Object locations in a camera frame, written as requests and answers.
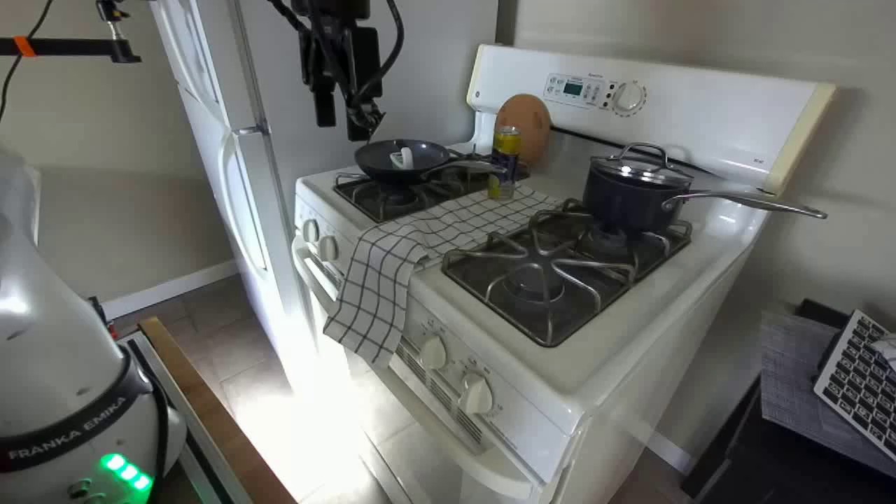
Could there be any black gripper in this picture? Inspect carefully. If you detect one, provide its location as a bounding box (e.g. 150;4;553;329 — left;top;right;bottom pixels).
296;0;385;144

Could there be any dark blue pot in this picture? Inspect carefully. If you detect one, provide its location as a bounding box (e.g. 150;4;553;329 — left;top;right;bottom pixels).
583;154;832;235

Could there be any white gas stove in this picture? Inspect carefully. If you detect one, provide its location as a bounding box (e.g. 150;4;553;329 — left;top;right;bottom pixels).
289;42;837;504

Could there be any white refrigerator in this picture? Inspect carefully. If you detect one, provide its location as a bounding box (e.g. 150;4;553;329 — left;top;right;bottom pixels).
149;0;500;396

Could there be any black frying pan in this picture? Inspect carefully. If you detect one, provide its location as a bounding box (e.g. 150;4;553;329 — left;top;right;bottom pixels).
349;138;497;186

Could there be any small black burner grate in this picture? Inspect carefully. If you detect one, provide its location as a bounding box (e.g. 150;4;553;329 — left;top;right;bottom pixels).
333;166;497;228

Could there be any white black checkered towel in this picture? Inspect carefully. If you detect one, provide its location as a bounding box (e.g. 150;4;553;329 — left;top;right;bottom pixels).
321;183;562;369

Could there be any yellow green bottle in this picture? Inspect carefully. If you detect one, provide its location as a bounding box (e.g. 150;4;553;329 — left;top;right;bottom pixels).
490;124;527;201

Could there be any round brown wooden board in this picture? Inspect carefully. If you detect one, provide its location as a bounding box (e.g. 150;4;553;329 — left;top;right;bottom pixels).
492;94;553;173

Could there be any black stand bar orange clip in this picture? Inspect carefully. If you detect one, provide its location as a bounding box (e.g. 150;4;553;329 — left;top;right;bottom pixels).
0;0;144;68

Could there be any large black burner grate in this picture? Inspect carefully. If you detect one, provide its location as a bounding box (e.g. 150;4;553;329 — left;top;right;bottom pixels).
438;199;693;351

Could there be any white round oven dial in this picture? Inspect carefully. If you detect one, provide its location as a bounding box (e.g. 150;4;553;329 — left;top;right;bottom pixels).
611;78;650;120

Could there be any wooden robot table edge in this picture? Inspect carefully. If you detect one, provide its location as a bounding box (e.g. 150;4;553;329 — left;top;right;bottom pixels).
136;313;296;504

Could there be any grey mat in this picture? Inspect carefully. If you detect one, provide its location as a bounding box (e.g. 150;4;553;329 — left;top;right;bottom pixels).
755;311;896;479

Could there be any black side table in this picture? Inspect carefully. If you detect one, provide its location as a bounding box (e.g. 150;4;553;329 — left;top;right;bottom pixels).
679;298;896;504

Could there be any white keyboard with dark keys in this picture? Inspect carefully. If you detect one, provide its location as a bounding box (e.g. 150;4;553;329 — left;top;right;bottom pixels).
812;309;896;466

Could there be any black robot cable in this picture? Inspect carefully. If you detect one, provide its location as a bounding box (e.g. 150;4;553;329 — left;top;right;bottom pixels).
269;0;408;108

